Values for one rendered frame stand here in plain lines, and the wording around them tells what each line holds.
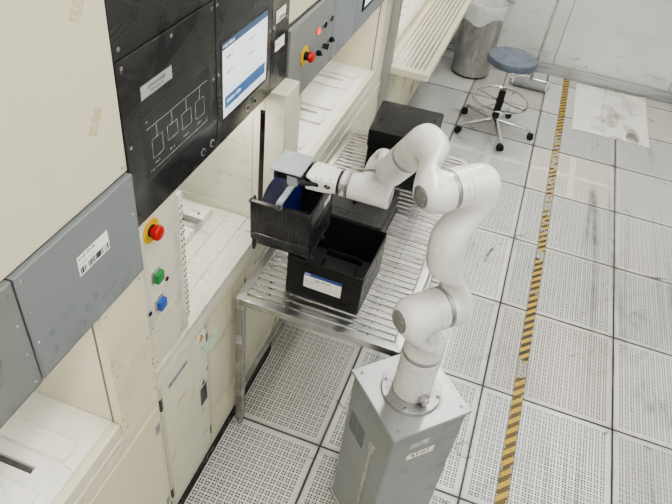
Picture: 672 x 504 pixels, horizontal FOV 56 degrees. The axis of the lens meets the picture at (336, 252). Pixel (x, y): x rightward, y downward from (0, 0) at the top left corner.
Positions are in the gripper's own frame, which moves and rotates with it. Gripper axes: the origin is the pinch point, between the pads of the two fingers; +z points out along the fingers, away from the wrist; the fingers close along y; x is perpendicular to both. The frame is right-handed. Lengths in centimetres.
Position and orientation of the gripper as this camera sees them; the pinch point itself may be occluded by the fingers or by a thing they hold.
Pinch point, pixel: (294, 168)
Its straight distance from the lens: 198.4
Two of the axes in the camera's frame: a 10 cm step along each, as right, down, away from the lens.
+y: 3.3, -5.9, 7.4
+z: -9.4, -2.9, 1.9
